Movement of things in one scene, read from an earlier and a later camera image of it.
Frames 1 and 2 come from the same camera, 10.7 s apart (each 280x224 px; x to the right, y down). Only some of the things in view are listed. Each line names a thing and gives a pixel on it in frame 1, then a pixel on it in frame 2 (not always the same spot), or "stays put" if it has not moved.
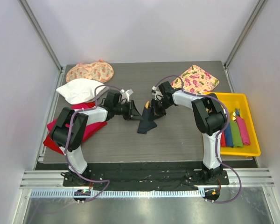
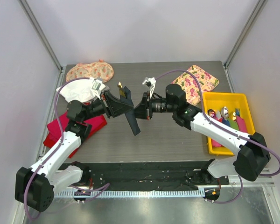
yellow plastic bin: x=240 y=101 stays put
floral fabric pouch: x=100 y=70 stays put
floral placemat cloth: x=195 y=80 stays put
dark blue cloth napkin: x=146 y=125 to x=130 y=115
